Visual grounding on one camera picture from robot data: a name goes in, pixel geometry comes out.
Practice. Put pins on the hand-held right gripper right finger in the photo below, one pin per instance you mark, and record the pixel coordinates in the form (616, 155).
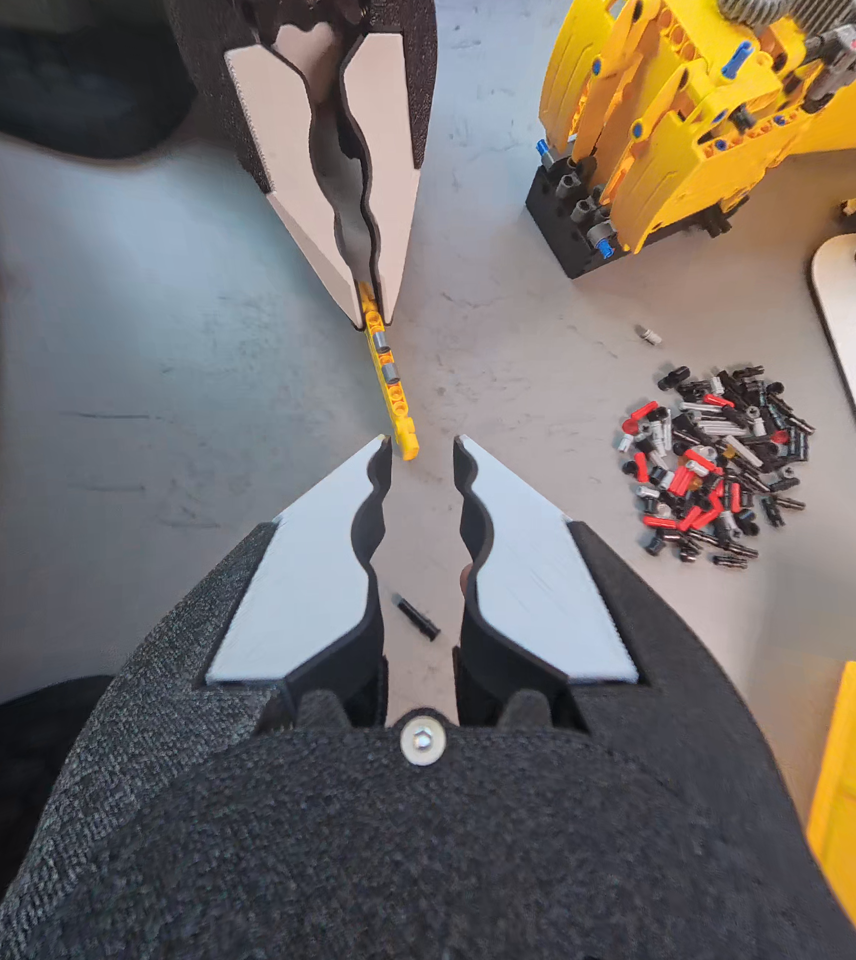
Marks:
(548, 600)

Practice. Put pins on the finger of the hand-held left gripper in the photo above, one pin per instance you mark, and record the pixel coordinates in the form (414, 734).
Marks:
(390, 150)
(285, 150)

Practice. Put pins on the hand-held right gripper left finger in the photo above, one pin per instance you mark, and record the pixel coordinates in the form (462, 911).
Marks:
(293, 600)

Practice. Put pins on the thin black lego pin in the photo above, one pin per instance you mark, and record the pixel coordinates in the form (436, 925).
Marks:
(416, 616)

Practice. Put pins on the long yellow lego beam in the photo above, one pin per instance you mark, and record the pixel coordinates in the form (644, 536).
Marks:
(401, 420)

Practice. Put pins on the yellow lego robot model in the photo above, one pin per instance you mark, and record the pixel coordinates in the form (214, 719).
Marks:
(660, 135)

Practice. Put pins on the pile of lego pins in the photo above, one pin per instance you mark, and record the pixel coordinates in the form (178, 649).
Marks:
(720, 465)

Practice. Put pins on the small grey lego pin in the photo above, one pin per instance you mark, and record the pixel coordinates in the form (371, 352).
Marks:
(649, 334)

